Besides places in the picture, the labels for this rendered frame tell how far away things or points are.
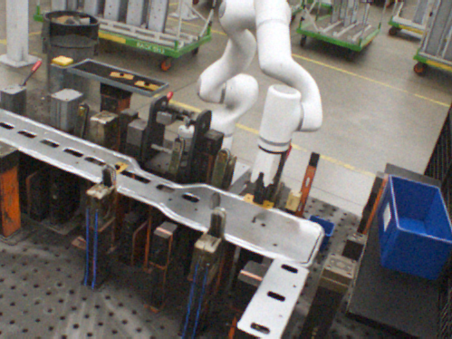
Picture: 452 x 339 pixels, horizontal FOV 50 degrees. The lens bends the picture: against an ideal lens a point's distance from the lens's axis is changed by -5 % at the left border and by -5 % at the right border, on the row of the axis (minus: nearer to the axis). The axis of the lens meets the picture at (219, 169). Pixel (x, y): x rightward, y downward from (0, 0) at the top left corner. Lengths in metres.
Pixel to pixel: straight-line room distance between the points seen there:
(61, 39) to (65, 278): 2.95
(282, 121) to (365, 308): 0.50
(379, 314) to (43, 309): 0.93
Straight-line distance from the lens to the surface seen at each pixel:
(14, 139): 1.77
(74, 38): 4.30
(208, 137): 1.62
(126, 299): 1.58
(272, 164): 1.31
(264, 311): 1.19
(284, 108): 1.25
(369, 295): 1.29
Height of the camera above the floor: 1.82
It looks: 29 degrees down
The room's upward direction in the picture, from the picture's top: 11 degrees clockwise
